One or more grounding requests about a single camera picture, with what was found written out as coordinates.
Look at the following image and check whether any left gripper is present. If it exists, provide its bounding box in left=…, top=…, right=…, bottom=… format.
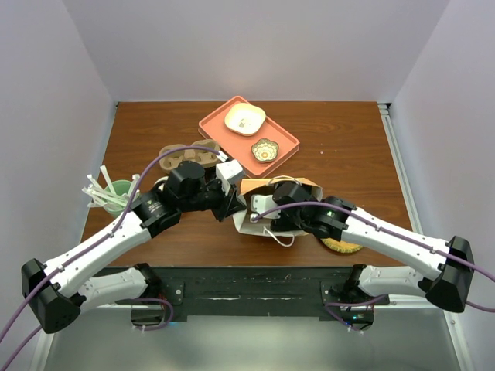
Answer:
left=179, top=174, right=247, bottom=222

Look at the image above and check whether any brown paper bag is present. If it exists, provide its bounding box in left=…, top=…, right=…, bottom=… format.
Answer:
left=233, top=175, right=323, bottom=247

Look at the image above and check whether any cardboard cup carrier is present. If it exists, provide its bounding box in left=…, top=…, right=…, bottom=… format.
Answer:
left=159, top=144, right=220, bottom=174

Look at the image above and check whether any brown paper cup stack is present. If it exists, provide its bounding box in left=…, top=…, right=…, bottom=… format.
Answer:
left=154, top=176, right=168, bottom=187

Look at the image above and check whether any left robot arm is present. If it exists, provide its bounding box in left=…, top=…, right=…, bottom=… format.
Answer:
left=21, top=160, right=245, bottom=334

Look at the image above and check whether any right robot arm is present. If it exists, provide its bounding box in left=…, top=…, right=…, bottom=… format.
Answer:
left=272, top=182, right=474, bottom=313

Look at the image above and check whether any green patterned small dish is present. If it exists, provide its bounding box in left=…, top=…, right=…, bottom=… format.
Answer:
left=251, top=138, right=279, bottom=163

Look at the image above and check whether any cream square bowl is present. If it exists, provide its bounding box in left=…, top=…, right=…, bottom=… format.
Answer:
left=224, top=103, right=266, bottom=136

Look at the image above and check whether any green cup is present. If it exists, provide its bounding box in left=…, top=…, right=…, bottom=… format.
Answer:
left=104, top=180, right=137, bottom=217

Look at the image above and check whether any woven bamboo coaster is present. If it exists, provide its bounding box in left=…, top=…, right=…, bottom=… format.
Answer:
left=320, top=238, right=363, bottom=254

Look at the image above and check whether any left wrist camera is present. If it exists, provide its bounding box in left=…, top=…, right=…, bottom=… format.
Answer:
left=215, top=151, right=244, bottom=194

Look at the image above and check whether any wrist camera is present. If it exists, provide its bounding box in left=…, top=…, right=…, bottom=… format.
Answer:
left=215, top=151, right=244, bottom=194
left=250, top=194, right=277, bottom=222

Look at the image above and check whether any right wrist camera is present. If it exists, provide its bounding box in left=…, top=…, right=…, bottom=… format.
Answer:
left=250, top=194, right=277, bottom=222

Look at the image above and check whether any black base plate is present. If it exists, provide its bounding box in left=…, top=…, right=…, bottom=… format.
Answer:
left=92, top=265, right=390, bottom=324

